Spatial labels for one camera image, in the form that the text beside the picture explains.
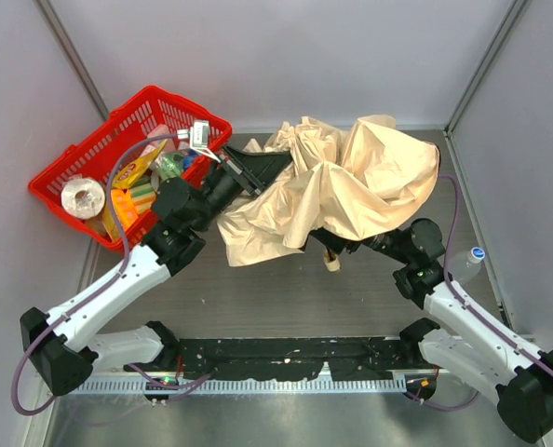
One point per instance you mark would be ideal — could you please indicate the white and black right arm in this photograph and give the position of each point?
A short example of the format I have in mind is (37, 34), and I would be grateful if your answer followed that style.
(459, 335)

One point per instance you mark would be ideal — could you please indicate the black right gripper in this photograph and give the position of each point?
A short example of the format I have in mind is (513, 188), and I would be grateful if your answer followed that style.
(343, 243)

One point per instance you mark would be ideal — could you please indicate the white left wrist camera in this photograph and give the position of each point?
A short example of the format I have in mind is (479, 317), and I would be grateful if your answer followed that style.
(198, 137)

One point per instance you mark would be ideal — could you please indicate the yellow green sponge pack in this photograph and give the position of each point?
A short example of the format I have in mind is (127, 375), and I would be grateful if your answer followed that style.
(142, 197)

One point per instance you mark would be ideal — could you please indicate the white toilet paper roll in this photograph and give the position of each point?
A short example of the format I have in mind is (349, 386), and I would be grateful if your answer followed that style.
(83, 198)

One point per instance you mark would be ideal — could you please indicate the green white wrapped package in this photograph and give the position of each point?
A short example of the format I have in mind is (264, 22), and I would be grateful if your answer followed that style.
(168, 165)

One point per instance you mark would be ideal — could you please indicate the clear plastic water bottle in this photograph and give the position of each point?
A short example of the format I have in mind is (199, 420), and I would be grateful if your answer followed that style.
(466, 265)

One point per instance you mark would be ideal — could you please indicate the white slotted cable duct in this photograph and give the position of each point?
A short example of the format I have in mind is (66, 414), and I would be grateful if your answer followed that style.
(132, 383)

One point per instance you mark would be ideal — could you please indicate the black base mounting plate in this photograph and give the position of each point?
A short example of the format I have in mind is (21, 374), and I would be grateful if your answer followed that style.
(289, 359)

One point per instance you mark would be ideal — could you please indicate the pink white small package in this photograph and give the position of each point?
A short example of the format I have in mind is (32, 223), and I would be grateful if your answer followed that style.
(159, 133)

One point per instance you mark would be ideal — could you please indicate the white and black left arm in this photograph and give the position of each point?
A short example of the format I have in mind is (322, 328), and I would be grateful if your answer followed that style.
(132, 270)

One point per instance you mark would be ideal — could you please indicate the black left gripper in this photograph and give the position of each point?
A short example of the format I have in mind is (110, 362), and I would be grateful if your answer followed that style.
(243, 172)

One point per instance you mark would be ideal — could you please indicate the orange plastic package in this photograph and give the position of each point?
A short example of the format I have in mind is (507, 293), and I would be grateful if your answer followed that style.
(124, 210)

